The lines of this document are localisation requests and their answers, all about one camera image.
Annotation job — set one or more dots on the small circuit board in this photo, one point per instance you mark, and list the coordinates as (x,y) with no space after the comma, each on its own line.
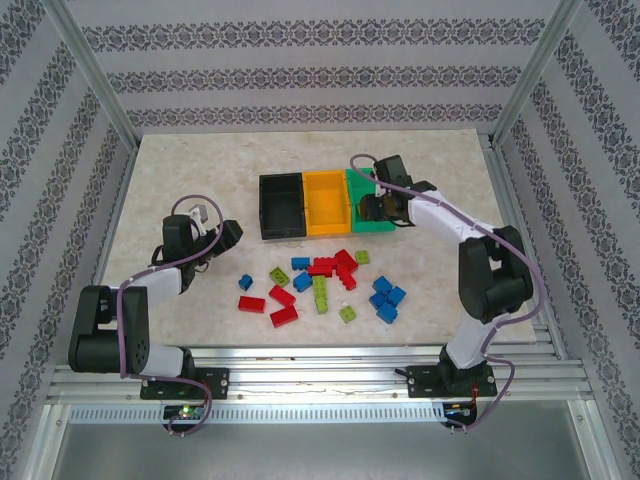
(457,409)

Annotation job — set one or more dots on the aluminium frame post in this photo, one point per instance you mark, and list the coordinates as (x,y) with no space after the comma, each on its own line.
(535,70)
(90,70)

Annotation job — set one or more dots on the yellow plastic bin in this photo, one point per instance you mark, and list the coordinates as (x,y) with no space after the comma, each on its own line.
(327,205)

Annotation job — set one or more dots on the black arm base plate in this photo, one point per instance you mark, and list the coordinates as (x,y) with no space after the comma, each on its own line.
(215,382)
(425,382)

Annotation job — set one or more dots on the green plastic bin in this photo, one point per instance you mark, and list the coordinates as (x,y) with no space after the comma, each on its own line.
(353,187)

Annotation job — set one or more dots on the long red lego brick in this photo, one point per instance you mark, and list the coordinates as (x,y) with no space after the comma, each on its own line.
(320,271)

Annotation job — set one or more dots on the small blue lego brick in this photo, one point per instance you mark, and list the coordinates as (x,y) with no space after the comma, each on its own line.
(245,282)

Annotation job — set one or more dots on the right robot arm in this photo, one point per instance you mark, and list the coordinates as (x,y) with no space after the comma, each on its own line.
(490,280)

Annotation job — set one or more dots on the black plastic bin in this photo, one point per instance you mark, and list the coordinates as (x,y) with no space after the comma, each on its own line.
(282,207)

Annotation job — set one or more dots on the aluminium side rail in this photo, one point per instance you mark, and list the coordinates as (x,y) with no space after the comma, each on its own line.
(117,205)
(525,225)

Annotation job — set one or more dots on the aluminium mounting rail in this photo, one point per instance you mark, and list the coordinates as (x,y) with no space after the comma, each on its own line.
(320,375)

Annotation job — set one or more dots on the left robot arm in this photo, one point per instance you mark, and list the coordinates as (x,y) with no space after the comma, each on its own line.
(100,325)

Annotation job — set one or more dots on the circuit board with green light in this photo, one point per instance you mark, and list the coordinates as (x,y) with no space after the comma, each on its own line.
(185,412)

